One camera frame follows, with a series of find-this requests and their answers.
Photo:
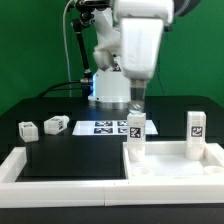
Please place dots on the white U-shaped obstacle fence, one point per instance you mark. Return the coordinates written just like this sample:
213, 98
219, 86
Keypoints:
165, 190

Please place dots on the white square tabletop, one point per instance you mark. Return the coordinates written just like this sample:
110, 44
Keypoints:
167, 159

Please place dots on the white sheet with AprilTags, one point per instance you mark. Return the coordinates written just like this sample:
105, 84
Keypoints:
106, 127

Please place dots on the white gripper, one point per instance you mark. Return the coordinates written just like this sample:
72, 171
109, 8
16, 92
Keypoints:
137, 43

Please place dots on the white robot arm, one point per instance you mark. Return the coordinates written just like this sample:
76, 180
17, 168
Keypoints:
166, 10

